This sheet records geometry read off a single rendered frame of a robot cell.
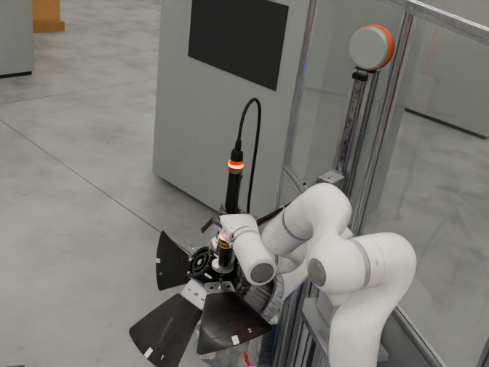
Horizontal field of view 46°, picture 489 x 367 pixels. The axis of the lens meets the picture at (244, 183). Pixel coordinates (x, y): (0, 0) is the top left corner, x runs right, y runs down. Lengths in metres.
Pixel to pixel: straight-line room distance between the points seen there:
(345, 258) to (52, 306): 2.78
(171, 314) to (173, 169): 2.97
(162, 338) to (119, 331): 1.52
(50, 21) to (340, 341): 9.00
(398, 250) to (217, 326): 0.76
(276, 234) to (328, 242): 0.27
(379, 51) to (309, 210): 1.03
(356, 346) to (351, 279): 0.17
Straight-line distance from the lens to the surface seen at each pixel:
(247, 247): 1.49
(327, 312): 2.30
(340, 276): 1.05
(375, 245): 1.11
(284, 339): 2.25
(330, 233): 1.08
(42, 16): 9.84
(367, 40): 2.12
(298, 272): 1.99
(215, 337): 1.71
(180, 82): 4.54
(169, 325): 1.96
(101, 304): 3.65
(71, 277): 3.88
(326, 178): 2.20
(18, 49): 7.48
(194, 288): 1.95
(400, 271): 1.14
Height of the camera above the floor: 2.32
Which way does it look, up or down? 27 degrees down
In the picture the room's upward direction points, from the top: 8 degrees clockwise
